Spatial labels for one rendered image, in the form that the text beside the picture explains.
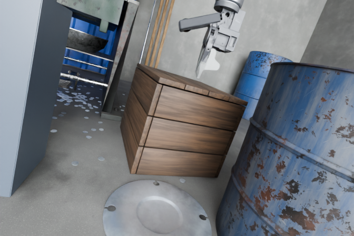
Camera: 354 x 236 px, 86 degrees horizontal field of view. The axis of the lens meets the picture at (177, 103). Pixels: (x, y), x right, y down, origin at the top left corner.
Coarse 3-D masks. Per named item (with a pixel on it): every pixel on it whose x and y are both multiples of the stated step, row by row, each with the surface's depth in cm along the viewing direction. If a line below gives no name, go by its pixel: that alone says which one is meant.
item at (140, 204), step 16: (128, 192) 55; (144, 192) 57; (160, 192) 59; (176, 192) 61; (128, 208) 50; (144, 208) 52; (160, 208) 54; (176, 208) 55; (192, 208) 56; (112, 224) 44; (128, 224) 45; (144, 224) 47; (160, 224) 48; (176, 224) 49; (192, 224) 50; (208, 224) 52
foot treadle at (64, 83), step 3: (72, 72) 132; (75, 72) 134; (63, 78) 100; (66, 78) 103; (60, 81) 88; (63, 81) 90; (66, 81) 91; (69, 81) 93; (60, 84) 83; (63, 84) 85; (66, 84) 87; (69, 84) 88; (63, 87) 83; (66, 87) 84
